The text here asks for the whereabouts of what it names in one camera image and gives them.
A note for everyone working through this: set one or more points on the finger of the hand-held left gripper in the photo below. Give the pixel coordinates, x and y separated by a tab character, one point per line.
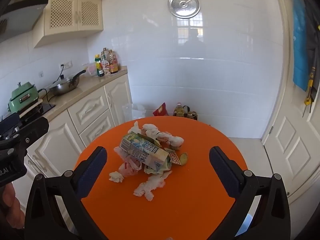
35	128

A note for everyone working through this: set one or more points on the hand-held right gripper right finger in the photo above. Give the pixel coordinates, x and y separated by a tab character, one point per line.
225	172

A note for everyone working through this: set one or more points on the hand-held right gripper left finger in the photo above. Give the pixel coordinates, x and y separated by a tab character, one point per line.
92	171

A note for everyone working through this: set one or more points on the person's left hand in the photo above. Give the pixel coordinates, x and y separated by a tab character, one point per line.
13	210

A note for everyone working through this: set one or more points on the black induction cooktop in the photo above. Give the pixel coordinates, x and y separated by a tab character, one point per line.
46	108

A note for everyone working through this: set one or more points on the small white tissue wad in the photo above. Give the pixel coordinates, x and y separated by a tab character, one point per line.
116	177

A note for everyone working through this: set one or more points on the green electric cooker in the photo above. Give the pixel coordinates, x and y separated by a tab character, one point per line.
23	97

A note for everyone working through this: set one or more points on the pink and white plastic wrapper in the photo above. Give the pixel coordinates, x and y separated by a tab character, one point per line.
128	166

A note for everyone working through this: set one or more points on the round metal can lid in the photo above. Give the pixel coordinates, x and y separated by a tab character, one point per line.
184	159

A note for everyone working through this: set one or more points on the steel wok with lid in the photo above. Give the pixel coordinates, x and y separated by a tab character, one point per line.
63	85

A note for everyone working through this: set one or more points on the red and white wrapper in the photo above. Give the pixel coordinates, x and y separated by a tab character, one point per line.
173	157

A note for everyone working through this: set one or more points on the cream base cabinet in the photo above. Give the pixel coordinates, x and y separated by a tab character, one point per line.
87	115

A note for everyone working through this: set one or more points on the crushed drink carton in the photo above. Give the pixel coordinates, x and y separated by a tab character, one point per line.
145	152

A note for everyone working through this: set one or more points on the long crumpled white tissue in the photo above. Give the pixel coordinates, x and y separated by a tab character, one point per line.
150	186

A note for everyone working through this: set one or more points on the dark glass jar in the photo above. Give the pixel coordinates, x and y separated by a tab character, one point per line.
192	115

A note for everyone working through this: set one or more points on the clear plastic container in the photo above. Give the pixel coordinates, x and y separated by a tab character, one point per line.
132	112

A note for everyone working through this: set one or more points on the white panel door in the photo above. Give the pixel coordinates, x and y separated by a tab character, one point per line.
290	140

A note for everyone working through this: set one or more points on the crumpled white tissue pile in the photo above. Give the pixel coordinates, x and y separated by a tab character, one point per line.
160	136

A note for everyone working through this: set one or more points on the yellow cooking oil bottle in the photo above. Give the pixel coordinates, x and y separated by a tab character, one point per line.
179	110

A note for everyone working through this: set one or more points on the beige stone countertop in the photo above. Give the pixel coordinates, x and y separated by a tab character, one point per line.
100	80

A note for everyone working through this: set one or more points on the dark sauce bottle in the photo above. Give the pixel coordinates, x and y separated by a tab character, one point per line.
100	71

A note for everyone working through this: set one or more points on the red snack bag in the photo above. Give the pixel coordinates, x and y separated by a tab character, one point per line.
161	110

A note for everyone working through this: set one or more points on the yellow cap green bottle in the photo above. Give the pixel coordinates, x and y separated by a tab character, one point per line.
97	61

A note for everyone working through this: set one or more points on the red label sauce bottle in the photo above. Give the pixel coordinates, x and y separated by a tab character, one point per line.
106	67

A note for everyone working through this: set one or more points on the tall clear bottle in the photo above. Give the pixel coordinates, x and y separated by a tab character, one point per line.
103	55

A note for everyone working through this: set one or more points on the grey range hood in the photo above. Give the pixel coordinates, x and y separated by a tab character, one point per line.
21	20

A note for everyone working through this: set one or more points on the yellow and black tool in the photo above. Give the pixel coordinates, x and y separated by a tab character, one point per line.
309	90

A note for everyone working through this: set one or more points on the blue hanging towel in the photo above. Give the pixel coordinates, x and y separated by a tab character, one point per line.
300	42

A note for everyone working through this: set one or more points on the white wall socket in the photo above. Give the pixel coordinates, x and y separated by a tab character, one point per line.
66	65

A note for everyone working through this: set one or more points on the cream lattice wall cabinet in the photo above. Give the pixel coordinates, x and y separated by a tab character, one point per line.
72	17

